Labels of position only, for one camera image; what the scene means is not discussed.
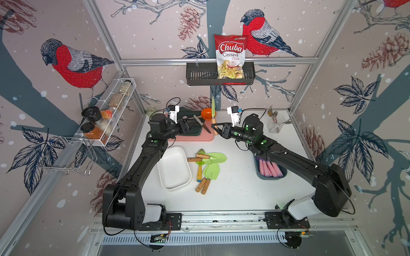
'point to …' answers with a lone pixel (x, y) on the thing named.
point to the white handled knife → (202, 124)
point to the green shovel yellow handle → (199, 165)
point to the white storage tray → (174, 168)
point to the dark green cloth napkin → (195, 127)
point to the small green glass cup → (150, 110)
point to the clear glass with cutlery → (274, 127)
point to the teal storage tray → (257, 169)
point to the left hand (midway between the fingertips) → (196, 118)
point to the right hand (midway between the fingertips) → (212, 125)
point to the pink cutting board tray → (205, 135)
